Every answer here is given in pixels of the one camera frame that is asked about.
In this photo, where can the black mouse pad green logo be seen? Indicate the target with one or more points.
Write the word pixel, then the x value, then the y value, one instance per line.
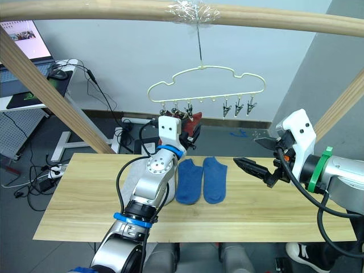
pixel 22 99

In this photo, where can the gray ankle sock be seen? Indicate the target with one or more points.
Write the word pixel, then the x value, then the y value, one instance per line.
pixel 133 182

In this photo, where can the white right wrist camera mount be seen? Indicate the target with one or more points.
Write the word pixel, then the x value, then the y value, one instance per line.
pixel 301 142

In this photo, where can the black box with white label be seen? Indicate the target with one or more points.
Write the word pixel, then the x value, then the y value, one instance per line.
pixel 150 149

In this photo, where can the open gray laptop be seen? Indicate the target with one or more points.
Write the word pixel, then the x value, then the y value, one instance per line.
pixel 25 37

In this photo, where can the white desk foot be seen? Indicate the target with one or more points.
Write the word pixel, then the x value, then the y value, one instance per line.
pixel 62 145

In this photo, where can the white socket block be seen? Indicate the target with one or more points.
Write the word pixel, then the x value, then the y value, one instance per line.
pixel 119 136

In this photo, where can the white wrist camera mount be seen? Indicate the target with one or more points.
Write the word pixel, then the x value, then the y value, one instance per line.
pixel 169 133
pixel 301 142

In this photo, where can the black power adapter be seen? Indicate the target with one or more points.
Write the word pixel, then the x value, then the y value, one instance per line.
pixel 45 185

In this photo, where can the metal hanger clip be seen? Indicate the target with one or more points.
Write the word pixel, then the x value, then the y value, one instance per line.
pixel 175 109
pixel 162 108
pixel 226 109
pixel 189 109
pixel 250 106
pixel 238 108

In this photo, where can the black computer mouse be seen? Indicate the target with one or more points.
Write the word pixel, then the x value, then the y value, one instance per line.
pixel 58 74

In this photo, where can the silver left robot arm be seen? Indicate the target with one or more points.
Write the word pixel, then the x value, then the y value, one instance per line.
pixel 156 170

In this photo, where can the cream clip hanger frame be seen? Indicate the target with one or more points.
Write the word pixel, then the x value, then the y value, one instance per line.
pixel 202 67

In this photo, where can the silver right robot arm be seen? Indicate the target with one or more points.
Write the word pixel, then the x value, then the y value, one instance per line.
pixel 341 170

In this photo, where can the blue ankle sock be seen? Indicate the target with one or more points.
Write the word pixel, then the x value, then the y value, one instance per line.
pixel 187 182
pixel 214 182

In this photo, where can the clear tape wrap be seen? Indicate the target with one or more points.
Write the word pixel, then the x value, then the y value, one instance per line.
pixel 193 12

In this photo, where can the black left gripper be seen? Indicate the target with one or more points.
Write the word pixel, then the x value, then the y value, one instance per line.
pixel 189 140

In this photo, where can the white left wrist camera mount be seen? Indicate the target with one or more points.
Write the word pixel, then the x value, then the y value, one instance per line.
pixel 169 133

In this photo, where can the red ankle sock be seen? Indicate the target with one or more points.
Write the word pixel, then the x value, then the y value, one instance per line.
pixel 194 118

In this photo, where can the horizontal wooden rack pole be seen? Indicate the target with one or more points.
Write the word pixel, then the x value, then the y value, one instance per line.
pixel 85 12

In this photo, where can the white power strip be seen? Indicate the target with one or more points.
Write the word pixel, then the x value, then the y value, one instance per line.
pixel 55 172

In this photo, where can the white pegboard panel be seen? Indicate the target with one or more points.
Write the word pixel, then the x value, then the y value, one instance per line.
pixel 17 130

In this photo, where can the black and white sneaker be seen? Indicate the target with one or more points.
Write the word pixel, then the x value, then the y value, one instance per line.
pixel 301 253

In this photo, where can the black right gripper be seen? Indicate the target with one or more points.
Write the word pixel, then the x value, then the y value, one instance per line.
pixel 285 162

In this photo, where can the white desk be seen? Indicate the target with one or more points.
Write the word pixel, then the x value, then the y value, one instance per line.
pixel 71 94

